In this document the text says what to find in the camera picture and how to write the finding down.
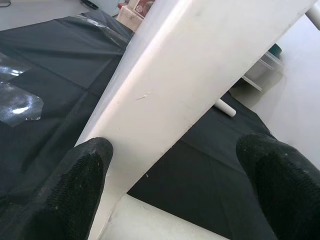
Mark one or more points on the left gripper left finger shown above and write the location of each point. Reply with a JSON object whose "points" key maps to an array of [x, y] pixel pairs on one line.
{"points": [[62, 200]]}

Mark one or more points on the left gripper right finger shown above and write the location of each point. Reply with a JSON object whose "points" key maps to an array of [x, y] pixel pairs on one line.
{"points": [[287, 195]]}

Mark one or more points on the clear tape strip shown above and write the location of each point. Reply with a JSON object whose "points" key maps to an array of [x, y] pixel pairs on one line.
{"points": [[100, 25], [12, 68], [17, 105]]}

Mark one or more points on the clear plastic storage box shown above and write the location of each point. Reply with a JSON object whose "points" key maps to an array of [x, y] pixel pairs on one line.
{"points": [[265, 70]]}

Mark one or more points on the black tablecloth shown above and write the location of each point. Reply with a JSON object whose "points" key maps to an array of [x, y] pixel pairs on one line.
{"points": [[62, 62]]}

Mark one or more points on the green container lid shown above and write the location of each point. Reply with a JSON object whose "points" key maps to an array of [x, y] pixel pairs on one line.
{"points": [[277, 50]]}

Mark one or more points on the beige cloth covered table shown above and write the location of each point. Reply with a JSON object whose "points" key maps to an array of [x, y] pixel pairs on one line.
{"points": [[128, 20]]}

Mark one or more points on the red food picture box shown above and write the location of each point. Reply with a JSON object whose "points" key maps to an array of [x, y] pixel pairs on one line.
{"points": [[145, 6]]}

